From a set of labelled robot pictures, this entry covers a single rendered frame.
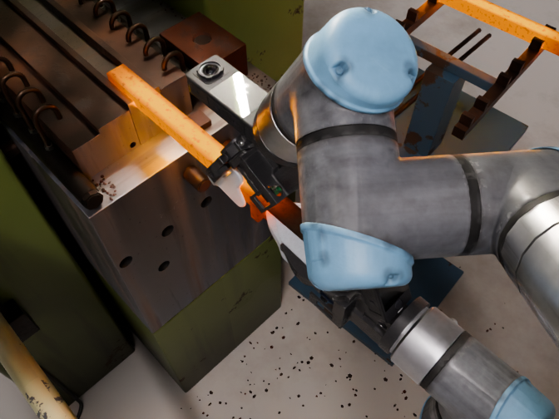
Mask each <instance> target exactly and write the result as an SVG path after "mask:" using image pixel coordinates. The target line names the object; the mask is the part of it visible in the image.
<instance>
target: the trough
mask: <svg viewBox="0 0 559 419"><path fill-rule="evenodd" d="M18 1H19V2H20V3H21V4H22V5H23V6H24V7H25V8H26V9H28V10H29V11H30V12H31V13H32V14H33V15H35V16H36V17H37V18H38V19H39V20H40V21H42V22H43V23H44V24H45V25H46V26H48V27H49V28H50V29H51V30H52V31H53V32H55V33H56V34H57V35H58V36H59V37H60V38H61V39H62V40H63V41H64V42H66V43H67V44H68V45H69V46H70V47H71V48H73V49H74V50H75V51H76V52H77V53H78V54H80V55H81V56H82V57H83V58H84V59H86V60H87V61H88V62H89V63H90V64H91V65H93V66H94V67H95V68H96V69H97V70H98V71H99V72H100V73H101V74H102V75H103V76H105V77H106V78H107V79H108V76H107V73H108V72H109V71H111V70H113V69H114V68H116V67H118V66H120V65H121V64H122V63H121V62H119V61H118V60H117V59H116V58H115V57H114V56H113V55H112V54H111V53H109V52H108V51H107V50H106V49H104V48H103V47H102V46H101V45H99V44H98V43H97V42H96V41H94V40H93V39H92V38H91V37H89V36H88V35H87V34H86V33H85V32H84V31H83V30H82V29H81V28H79V27H78V26H77V25H76V24H74V23H73V22H72V21H71V20H69V19H68V18H67V17H66V16H64V15H63V14H62V13H61V12H59V11H58V10H57V9H56V8H55V7H54V6H53V5H51V3H49V2H48V1H47V0H18ZM108 80H109V79H108Z"/></svg>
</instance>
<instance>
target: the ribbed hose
mask: <svg viewBox="0 0 559 419"><path fill-rule="evenodd" d="M0 313H1V314H2V315H3V317H4V318H5V319H6V320H7V322H8V323H9V325H10V326H11V328H12V329H13V331H14V332H15V333H16V334H17V336H18V337H19V338H20V340H21V341H22V343H23V342H24V341H26V340H27V339H28V338H30V337H31V336H32V335H33V334H34V333H36V332H37V331H39V330H40V328H39V327H38V326H37V324H36V323H35V322H34V320H33V319H32V317H31V316H30V315H29V314H28V313H27V312H26V311H25V310H24V309H23V308H22V307H21V306H20V305H19V304H18V303H17V302H16V301H15V300H14V299H11V300H10V301H8V302H7V303H5V304H2V303H0Z"/></svg>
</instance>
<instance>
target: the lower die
mask: <svg viewBox="0 0 559 419"><path fill-rule="evenodd" d="M47 1H48V2H49V3H51V5H53V6H54V7H55V8H56V9H57V10H58V11H59V12H61V13H62V14H63V15H64V16H66V17H67V18H68V19H69V20H71V21H72V22H73V23H74V24H76V25H77V26H78V27H79V28H81V29H82V30H83V31H84V32H85V33H86V34H87V35H88V36H89V37H91V38H92V39H93V40H94V41H96V42H97V43H98V44H99V45H101V46H102V47H103V48H104V49H106V50H107V51H108V52H109V53H111V54H112V55H113V56H114V57H115V58H116V59H117V60H118V61H119V62H121V63H122V64H124V65H126V66H127V67H128V68H129V69H131V70H132V71H133V72H134V73H136V74H137V75H138V76H139V77H140V78H141V79H142V80H143V81H145V82H146V83H147V84H149V85H150V86H151V87H152V88H154V89H155V90H156V91H157V92H159V93H160V94H161V95H162V96H164V97H165V98H166V99H167V100H168V101H169V102H170V103H171V104H173V105H174V106H175V107H177V108H178V109H179V110H180V111H182V112H183V113H184V114H185V115H188V114H189V113H191V112H192V111H193V109H192V105H191V99H190V92H189V87H188V83H187V78H186V74H185V73H184V72H183V71H181V70H180V69H179V68H177V67H176V66H175V65H173V64H172V63H171V62H169V61H168V62H167V65H166V67H167V70H166V71H162V70H161V62H162V60H163V58H164V57H163V56H162V55H161V54H160V53H158V52H157V51H156V50H154V49H153V48H152V47H149V50H148V53H149V56H148V57H145V56H144V55H143V47H144V45H145V42H144V41H142V40H141V39H140V38H139V37H138V36H137V35H135V34H134V33H132V34H131V42H126V31H127V30H128V29H127V28H126V27H124V26H123V25H122V24H121V23H119V22H118V21H117V20H115V22H114V26H115V28H114V29H110V27H109V20H110V17H111V15H110V14H108V13H107V12H105V11H104V10H103V9H102V8H100V7H99V8H98V13H99V16H98V17H95V16H94V14H93V8H94V5H95V3H94V2H93V1H92V0H83V4H79V3H78V0H47ZM0 56H1V57H6V58H7V59H8V60H9V61H10V62H11V63H12V66H13V67H14V69H15V71H19V72H21V73H22V74H24V75H25V77H26V78H27V80H28V82H29V84H30V86H32V87H36V88H38V89H39V90H40V91H41V92H42V94H43V95H44V97H45V99H46V102H45V103H41V102H40V101H39V99H38V97H37V94H35V93H33V92H30V93H27V94H26V95H25V96H24V97H23V98H22V106H23V107H24V109H25V111H26V113H27V114H28V116H29V118H30V120H32V113H33V112H34V111H35V110H36V108H38V107H39V106H40V105H43V104H47V103H51V104H53V105H55V106H57V107H58V109H59V111H60V112H61V114H62V119H61V120H58V119H57V118H56V116H55V114H54V112H53V110H50V109H47V110H45V111H43V112H41V113H40V114H39V116H38V121H39V123H40V125H41V127H42V129H43V130H44V132H45V134H46V136H47V138H48V139H49V140H50V141H51V142H52V143H53V144H54V145H55V146H56V147H57V148H58V149H59V150H60V151H61V152H62V153H63V154H64V155H65V156H66V157H67V158H68V159H69V160H70V161H71V162H72V163H73V164H74V165H75V166H76V167H77V168H78V169H79V170H80V171H81V172H82V173H83V174H84V175H85V176H86V177H87V178H88V179H90V178H91V177H92V176H94V175H95V174H97V173H99V172H100V171H102V170H104V169H105V168H106V167H107V166H109V165H111V164H112V163H114V162H116V161H117V160H119V159H120V158H121V157H123V156H124V155H126V154H128V153H129V152H131V151H133V150H134V149H135V148H137V147H138V146H140V145H141V144H143V143H145V142H146V141H148V140H149V139H150V138H152V137H153V136H155V135H157V134H158V133H160V132H162V131H163V130H162V129H161V128H160V127H159V126H158V125H157V124H156V123H155V122H154V121H153V120H151V119H150V118H149V117H148V116H147V115H145V114H144V113H143V112H142V111H141V110H140V109H138V108H136V105H135V103H134V101H133V100H132V99H131V98H129V97H128V96H127V95H126V94H125V93H124V92H122V91H121V90H120V89H119V88H118V87H116V86H115V85H114V84H113V83H112V82H111V81H109V80H108V79H107V78H106V77H105V76H103V75H102V74H101V73H100V72H99V71H98V70H97V69H96V68H95V67H94V66H93V65H91V64H90V63H89V62H88V61H87V60H86V59H84V58H83V57H82V56H81V55H80V54H78V53H77V52H76V51H75V50H74V49H73V48H71V47H70V46H69V45H68V44H67V43H66V42H64V41H63V40H62V39H61V38H60V37H59V36H58V35H57V34H56V33H55V32H53V31H52V30H51V29H50V28H49V27H48V26H46V25H45V24H44V23H43V22H42V21H40V20H39V19H38V18H37V17H36V16H35V15H33V14H32V13H31V12H30V11H29V10H28V9H26V8H25V7H24V6H23V5H22V4H21V3H20V2H19V1H18V0H0ZM5 86H6V88H7V91H8V93H9V94H10V96H11V98H12V99H13V101H14V103H15V98H16V96H17V94H18V92H20V91H21V90H22V89H24V88H26V87H25V86H24V85H23V83H22V80H21V79H20V78H19V77H17V76H14V77H11V78H10V79H8V80H7V82H6V85H5ZM132 142H135V143H136V145H135V146H134V147H133V148H131V147H130V144H131V143H132Z"/></svg>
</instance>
